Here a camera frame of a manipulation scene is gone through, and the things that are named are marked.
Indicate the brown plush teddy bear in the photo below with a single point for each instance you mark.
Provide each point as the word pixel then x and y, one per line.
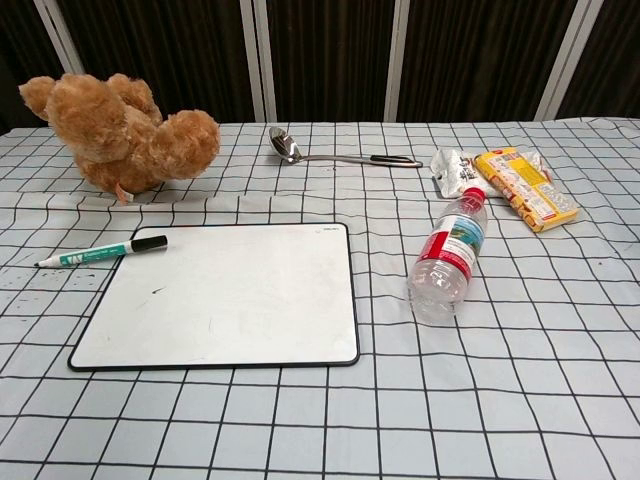
pixel 125 135

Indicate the stainless steel ladle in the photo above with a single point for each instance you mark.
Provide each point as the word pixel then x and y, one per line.
pixel 286 146

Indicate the green whiteboard marker black cap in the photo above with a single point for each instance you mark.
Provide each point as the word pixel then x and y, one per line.
pixel 100 252

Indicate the white checkered tablecloth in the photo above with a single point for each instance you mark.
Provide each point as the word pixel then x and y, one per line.
pixel 450 400

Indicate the yellow snack package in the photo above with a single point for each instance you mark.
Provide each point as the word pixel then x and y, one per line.
pixel 530 195

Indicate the white foil snack pouch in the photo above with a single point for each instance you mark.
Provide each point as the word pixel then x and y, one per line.
pixel 455 172

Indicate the white whiteboard with black rim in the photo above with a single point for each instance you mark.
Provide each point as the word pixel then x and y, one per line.
pixel 225 300

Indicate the black folding partition screen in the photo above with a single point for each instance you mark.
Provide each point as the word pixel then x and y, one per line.
pixel 325 55

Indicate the clear plastic bottle red label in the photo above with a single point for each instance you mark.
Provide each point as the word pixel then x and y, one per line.
pixel 450 250

